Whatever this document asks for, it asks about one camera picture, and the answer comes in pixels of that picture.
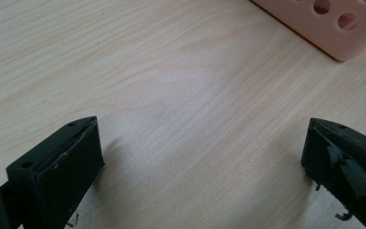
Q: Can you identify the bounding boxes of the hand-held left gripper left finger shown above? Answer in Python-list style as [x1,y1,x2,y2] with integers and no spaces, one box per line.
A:
[6,115,106,229]

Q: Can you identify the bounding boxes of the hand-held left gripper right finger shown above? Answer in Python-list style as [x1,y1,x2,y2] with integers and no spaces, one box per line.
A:
[300,117,366,229]

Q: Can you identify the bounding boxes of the pink block with round holes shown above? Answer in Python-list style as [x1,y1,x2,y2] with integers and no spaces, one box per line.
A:
[250,0,366,62]

